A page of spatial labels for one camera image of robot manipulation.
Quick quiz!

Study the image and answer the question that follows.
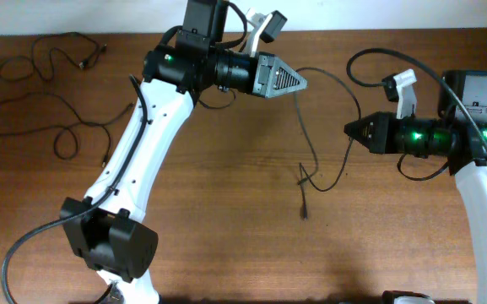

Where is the thin black cable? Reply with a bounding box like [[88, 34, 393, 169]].
[[0, 31, 108, 84]]

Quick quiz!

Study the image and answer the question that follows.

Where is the black cable with USB-A plug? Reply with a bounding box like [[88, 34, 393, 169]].
[[292, 66, 363, 220]]

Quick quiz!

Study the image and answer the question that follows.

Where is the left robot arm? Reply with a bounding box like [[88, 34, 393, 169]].
[[60, 0, 307, 303]]

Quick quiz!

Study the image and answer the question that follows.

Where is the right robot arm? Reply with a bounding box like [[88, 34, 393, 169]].
[[344, 70, 487, 303]]

